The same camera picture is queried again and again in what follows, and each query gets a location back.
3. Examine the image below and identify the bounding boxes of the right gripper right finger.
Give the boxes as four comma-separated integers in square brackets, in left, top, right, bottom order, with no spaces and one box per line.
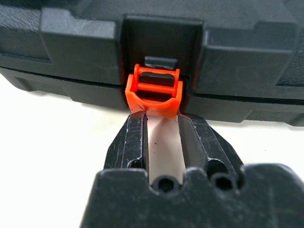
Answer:
[177,113,244,178]

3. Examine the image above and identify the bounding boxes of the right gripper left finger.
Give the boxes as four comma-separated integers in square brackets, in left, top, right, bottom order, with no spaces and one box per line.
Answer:
[104,111,150,172]

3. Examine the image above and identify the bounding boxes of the orange case latch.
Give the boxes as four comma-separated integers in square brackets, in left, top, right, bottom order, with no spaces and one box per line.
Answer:
[124,63,184,119]

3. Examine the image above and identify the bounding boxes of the black plastic tool case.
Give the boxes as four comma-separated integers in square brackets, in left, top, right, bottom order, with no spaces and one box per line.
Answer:
[0,0,304,127]

